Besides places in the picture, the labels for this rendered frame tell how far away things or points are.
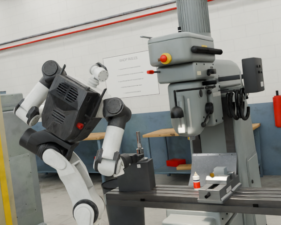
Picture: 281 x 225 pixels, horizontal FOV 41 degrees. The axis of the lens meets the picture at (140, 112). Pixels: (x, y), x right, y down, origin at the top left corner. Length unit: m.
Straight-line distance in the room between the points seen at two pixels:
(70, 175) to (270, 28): 4.92
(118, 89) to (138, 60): 0.74
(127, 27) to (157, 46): 5.32
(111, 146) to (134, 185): 0.65
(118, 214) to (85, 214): 2.10
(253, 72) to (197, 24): 0.45
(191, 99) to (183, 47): 0.31
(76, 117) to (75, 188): 0.42
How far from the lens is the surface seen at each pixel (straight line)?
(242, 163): 2.61
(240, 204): 2.15
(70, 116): 1.86
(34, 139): 2.09
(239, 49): 6.48
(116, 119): 1.88
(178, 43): 2.02
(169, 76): 2.14
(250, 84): 2.32
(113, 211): 4.14
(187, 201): 2.25
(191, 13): 2.42
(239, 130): 2.58
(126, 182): 2.47
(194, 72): 2.08
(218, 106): 2.39
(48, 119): 1.96
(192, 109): 2.14
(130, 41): 7.32
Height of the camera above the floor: 1.59
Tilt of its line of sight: 3 degrees down
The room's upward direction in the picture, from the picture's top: 7 degrees counter-clockwise
